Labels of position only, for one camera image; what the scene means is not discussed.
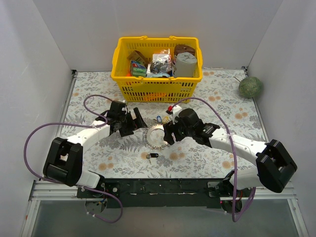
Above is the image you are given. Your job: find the yellow key tag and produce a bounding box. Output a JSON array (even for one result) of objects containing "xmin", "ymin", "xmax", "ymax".
[{"xmin": 162, "ymin": 116, "xmax": 169, "ymax": 123}]

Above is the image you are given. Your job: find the silver key ring with hooks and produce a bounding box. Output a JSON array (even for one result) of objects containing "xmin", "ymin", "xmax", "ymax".
[{"xmin": 143, "ymin": 125, "xmax": 169, "ymax": 150}]

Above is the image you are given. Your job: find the black head key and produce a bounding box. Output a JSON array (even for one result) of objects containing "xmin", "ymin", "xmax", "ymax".
[{"xmin": 146, "ymin": 153, "xmax": 159, "ymax": 159}]

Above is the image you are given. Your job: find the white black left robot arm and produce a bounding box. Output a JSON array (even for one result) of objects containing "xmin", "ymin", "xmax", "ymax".
[{"xmin": 43, "ymin": 101, "xmax": 147, "ymax": 198}]

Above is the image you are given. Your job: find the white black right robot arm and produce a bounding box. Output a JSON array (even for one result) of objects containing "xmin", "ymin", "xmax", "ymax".
[{"xmin": 163, "ymin": 106, "xmax": 297, "ymax": 196}]

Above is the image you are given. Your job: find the yellow plastic basket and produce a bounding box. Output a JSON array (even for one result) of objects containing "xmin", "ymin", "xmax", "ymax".
[{"xmin": 111, "ymin": 36, "xmax": 203, "ymax": 103}]

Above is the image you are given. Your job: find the floral table mat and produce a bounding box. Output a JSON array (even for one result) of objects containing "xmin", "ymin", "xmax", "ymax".
[{"xmin": 60, "ymin": 69, "xmax": 267, "ymax": 178}]

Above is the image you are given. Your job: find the green small box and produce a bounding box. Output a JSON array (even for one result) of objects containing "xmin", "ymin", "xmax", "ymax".
[{"xmin": 130, "ymin": 60, "xmax": 147, "ymax": 77}]

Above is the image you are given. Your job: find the grey paper roll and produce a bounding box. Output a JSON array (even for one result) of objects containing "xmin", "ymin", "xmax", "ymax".
[{"xmin": 173, "ymin": 52, "xmax": 198, "ymax": 78}]

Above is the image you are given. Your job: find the clear bag of small items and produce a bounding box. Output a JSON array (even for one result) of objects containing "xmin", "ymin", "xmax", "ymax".
[{"xmin": 146, "ymin": 49, "xmax": 172, "ymax": 78}]

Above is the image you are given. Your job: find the black base bar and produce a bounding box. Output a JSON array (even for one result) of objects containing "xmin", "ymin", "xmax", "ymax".
[{"xmin": 76, "ymin": 177, "xmax": 235, "ymax": 208}]

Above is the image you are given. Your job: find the brown cardboard packet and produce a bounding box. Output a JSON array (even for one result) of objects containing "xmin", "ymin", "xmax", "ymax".
[{"xmin": 127, "ymin": 50, "xmax": 149, "ymax": 66}]

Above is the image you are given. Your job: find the green yarn ball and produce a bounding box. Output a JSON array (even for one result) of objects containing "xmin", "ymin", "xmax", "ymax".
[{"xmin": 238, "ymin": 77, "xmax": 263, "ymax": 98}]

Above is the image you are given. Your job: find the brown round box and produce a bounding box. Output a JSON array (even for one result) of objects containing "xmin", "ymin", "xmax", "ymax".
[{"xmin": 174, "ymin": 44, "xmax": 196, "ymax": 56}]

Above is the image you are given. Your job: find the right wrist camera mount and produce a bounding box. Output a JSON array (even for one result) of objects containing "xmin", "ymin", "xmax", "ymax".
[{"xmin": 166, "ymin": 105, "xmax": 182, "ymax": 124}]

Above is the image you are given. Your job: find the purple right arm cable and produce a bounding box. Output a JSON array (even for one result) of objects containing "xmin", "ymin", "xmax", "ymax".
[{"xmin": 172, "ymin": 97, "xmax": 256, "ymax": 222}]

